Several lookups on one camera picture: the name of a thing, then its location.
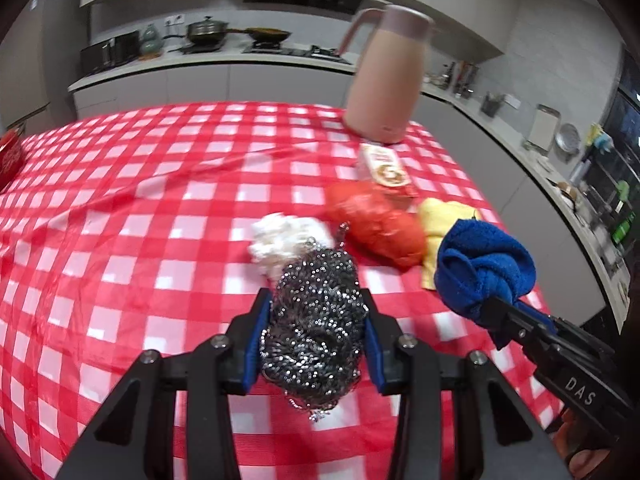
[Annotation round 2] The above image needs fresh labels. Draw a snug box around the white cutting board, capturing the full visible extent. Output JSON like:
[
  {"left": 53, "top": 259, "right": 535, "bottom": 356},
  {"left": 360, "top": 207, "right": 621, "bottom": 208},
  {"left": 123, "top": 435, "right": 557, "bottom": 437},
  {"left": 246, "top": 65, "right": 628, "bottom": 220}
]
[{"left": 527, "top": 104, "right": 561, "bottom": 154}]

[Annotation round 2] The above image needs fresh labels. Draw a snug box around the red box on table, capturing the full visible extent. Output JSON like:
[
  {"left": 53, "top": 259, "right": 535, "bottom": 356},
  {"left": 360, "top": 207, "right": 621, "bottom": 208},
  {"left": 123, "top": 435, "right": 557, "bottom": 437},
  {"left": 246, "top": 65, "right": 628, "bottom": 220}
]
[{"left": 0, "top": 129, "right": 25, "bottom": 192}]

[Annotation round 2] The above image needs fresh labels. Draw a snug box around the round metal steamer tray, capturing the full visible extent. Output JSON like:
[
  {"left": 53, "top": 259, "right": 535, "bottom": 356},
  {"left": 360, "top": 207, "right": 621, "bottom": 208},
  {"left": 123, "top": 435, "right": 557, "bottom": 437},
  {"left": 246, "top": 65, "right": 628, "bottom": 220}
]
[{"left": 554, "top": 122, "right": 582, "bottom": 157}]

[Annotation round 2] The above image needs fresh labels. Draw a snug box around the yellow cloth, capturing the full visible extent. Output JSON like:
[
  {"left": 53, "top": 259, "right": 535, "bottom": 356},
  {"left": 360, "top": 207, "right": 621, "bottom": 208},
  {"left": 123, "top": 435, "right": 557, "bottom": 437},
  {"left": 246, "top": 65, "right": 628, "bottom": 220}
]
[{"left": 418, "top": 197, "right": 482, "bottom": 290}]

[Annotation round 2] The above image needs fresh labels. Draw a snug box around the pink thermos jug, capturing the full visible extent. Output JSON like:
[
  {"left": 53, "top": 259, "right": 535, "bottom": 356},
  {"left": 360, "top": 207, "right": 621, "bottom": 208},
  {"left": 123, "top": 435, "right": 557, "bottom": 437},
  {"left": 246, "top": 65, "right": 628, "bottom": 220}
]
[{"left": 336, "top": 3, "right": 435, "bottom": 144}]

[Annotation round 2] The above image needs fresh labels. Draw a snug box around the steel wool scrubber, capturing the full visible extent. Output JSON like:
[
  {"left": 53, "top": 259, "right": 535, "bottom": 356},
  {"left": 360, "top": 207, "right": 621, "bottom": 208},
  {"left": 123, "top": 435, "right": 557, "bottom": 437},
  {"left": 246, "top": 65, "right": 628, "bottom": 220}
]
[{"left": 260, "top": 240, "right": 369, "bottom": 422}]

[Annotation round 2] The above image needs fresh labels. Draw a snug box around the white tissue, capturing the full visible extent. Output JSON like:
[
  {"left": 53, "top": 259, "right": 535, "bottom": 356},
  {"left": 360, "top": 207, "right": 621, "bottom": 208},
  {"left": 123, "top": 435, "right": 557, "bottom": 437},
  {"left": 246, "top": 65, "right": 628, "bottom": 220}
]
[{"left": 248, "top": 212, "right": 334, "bottom": 283}]

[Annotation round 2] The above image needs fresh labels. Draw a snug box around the dark utensil holder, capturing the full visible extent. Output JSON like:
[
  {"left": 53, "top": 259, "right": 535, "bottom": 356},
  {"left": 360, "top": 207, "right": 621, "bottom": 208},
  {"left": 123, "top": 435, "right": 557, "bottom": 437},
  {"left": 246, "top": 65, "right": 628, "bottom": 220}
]
[{"left": 480, "top": 92, "right": 506, "bottom": 118}]

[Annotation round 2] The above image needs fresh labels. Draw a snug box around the black microwave oven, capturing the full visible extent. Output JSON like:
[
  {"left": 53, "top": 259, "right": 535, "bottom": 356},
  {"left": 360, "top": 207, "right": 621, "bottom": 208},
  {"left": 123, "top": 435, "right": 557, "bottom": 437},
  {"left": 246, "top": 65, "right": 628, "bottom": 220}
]
[{"left": 80, "top": 32, "right": 140, "bottom": 76}]

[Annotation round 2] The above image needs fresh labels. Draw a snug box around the blue towel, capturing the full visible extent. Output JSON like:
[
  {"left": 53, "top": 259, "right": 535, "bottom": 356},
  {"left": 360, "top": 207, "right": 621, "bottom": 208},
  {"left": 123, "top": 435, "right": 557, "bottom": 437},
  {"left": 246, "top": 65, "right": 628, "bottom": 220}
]
[{"left": 434, "top": 219, "right": 537, "bottom": 330}]

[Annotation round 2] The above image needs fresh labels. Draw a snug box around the frying pan on stove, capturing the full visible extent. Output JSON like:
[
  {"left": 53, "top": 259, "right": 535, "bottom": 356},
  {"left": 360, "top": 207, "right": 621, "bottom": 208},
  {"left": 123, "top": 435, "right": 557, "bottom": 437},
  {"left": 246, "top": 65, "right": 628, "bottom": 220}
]
[{"left": 227, "top": 27, "right": 291, "bottom": 44}]

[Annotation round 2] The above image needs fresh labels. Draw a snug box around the red plastic bag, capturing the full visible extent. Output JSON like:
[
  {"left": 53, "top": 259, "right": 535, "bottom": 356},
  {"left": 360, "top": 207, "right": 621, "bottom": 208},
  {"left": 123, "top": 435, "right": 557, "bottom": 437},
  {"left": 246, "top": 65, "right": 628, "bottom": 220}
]
[{"left": 324, "top": 181, "right": 426, "bottom": 271}]

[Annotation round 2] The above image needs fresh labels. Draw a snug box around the green ceramic vase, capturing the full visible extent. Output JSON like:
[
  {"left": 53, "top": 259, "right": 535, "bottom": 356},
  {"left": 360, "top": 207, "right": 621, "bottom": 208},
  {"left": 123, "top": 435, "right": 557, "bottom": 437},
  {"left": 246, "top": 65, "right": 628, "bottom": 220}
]
[{"left": 139, "top": 24, "right": 164, "bottom": 60}]

